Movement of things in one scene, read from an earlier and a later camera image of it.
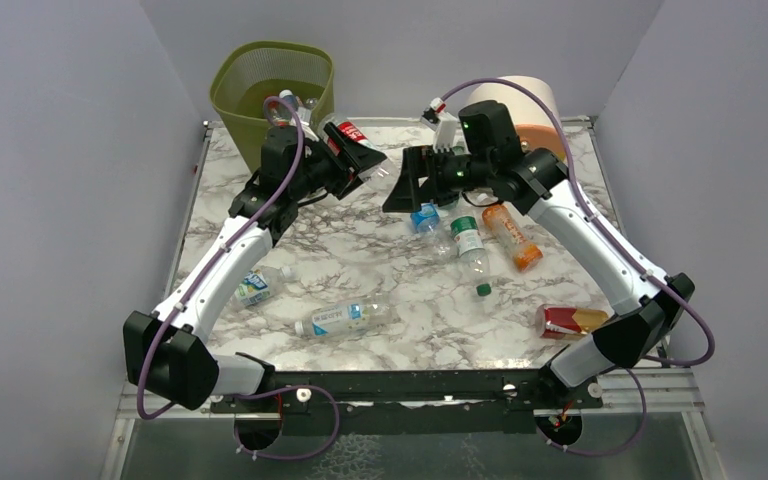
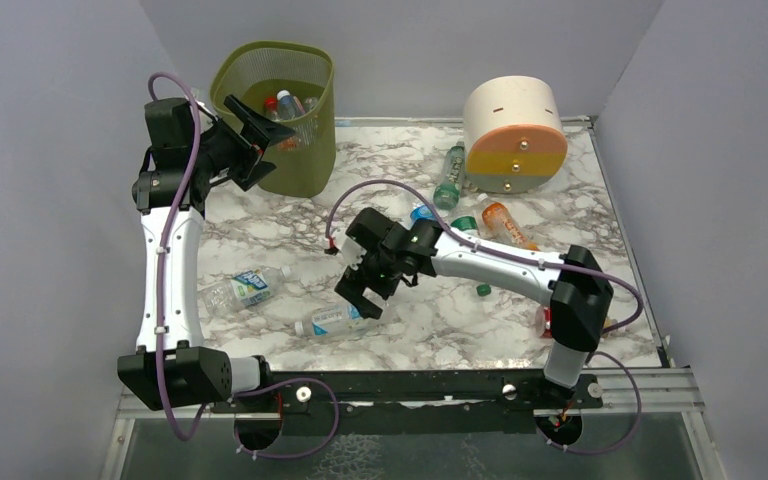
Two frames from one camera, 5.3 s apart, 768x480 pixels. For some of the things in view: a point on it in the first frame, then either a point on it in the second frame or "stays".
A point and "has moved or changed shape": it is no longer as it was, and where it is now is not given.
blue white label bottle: (345, 320) stays
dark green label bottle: (260, 283) stays
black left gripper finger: (349, 180) to (254, 173)
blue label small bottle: (445, 125) to (352, 251)
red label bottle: (378, 171) has moved or changed shape
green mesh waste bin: (252, 71) stays
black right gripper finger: (407, 196) to (349, 286)
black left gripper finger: (352, 155) to (258, 132)
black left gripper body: (338, 169) to (241, 151)
